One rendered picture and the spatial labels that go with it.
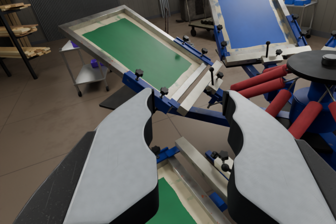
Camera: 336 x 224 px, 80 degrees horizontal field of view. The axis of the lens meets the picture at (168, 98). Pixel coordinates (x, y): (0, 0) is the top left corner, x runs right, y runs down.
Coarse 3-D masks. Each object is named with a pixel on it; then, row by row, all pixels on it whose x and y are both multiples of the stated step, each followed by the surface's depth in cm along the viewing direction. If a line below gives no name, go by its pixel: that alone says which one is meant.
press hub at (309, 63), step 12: (288, 60) 91; (300, 60) 90; (312, 60) 88; (324, 60) 83; (300, 72) 81; (312, 72) 80; (324, 72) 79; (312, 84) 90; (300, 96) 96; (312, 96) 91; (324, 96) 88; (288, 108) 110; (300, 108) 93; (324, 108) 86; (288, 120) 102; (324, 120) 88; (312, 132) 93; (324, 132) 92; (312, 144) 88; (324, 144) 87
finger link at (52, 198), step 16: (80, 144) 8; (64, 160) 7; (80, 160) 7; (48, 176) 7; (64, 176) 7; (48, 192) 6; (64, 192) 6; (32, 208) 6; (48, 208) 6; (64, 208) 6
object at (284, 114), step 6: (288, 84) 125; (294, 84) 125; (276, 90) 127; (264, 96) 134; (270, 96) 130; (264, 108) 112; (282, 114) 106; (288, 114) 105; (330, 132) 92; (324, 138) 89; (330, 138) 89; (330, 144) 86; (330, 156) 86
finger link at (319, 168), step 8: (304, 144) 8; (304, 152) 8; (312, 152) 8; (312, 160) 7; (320, 160) 7; (312, 168) 7; (320, 168) 7; (328, 168) 7; (320, 176) 7; (328, 176) 7; (320, 184) 6; (328, 184) 6; (328, 192) 6; (328, 200) 6
